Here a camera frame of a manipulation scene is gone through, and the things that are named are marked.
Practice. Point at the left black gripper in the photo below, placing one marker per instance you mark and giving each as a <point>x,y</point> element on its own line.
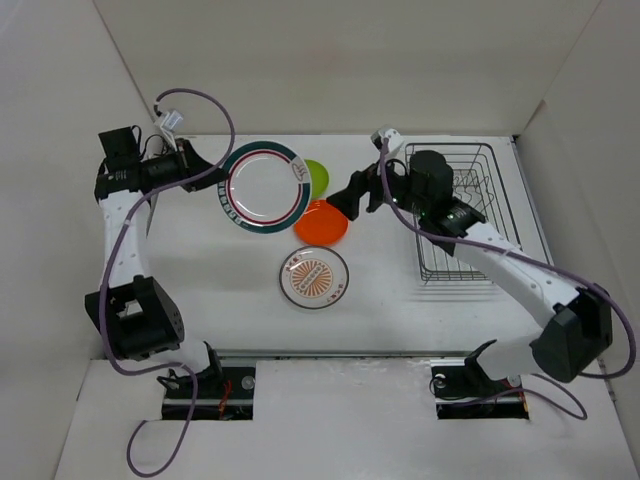
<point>188,162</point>

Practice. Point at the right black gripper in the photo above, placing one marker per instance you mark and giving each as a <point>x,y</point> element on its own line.
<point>347,200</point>

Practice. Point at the green rimmed white plate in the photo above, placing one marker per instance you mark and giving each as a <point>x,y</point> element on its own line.
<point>268,187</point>

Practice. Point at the orange sunburst patterned plate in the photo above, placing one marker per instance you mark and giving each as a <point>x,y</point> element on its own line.
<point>314,277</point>

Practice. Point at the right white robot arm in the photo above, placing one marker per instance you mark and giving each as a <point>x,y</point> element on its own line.
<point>575,322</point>

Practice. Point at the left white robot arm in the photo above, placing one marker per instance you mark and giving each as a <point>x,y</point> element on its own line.
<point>135,316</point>

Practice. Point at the lime green plate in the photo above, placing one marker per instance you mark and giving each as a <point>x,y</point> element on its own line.
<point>319,178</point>

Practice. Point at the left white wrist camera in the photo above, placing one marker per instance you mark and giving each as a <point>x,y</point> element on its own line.
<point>166,123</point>

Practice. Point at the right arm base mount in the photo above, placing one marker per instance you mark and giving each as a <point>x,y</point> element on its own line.
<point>463,393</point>

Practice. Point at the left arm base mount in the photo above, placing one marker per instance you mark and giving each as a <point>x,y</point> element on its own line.
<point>230,398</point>

